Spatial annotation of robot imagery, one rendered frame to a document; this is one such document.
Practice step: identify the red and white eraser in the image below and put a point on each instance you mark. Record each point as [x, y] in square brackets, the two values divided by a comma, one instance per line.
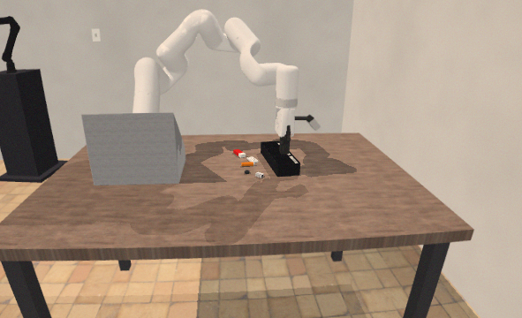
[239, 153]

